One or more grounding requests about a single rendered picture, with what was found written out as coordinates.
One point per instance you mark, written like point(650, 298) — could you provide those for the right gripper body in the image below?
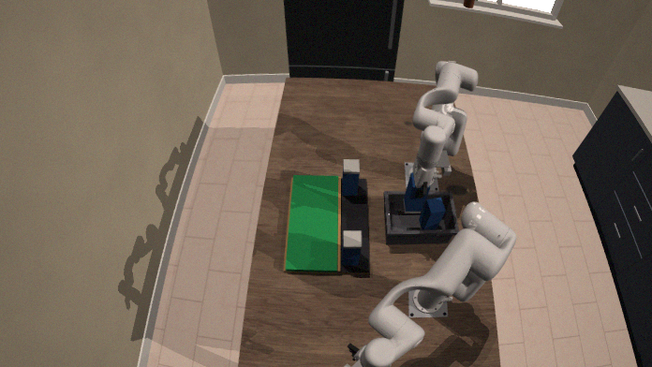
point(422, 174)

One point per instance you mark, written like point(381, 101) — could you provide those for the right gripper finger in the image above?
point(423, 191)

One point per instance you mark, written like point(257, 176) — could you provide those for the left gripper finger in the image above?
point(354, 348)

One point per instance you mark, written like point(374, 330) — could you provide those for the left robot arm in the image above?
point(452, 273)

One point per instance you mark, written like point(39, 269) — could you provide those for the grey crate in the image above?
point(404, 228)

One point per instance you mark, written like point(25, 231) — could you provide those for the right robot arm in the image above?
point(449, 80)

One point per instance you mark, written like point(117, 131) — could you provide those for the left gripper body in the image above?
point(358, 354)

